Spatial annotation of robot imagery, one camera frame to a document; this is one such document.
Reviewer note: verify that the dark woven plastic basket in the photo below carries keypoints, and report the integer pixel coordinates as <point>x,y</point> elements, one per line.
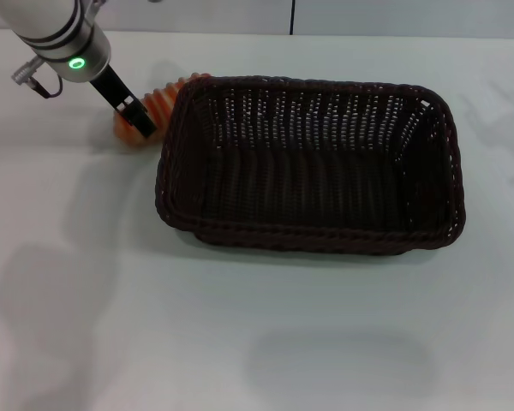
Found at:
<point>308,192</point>

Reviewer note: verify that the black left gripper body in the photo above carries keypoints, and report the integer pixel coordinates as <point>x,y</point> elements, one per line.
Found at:
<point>111,87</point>

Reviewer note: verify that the ridged toy bread loaf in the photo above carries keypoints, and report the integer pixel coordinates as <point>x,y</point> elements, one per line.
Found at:
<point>163,98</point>

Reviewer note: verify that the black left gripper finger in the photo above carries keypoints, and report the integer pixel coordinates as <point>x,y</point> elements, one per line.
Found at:
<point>139,120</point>

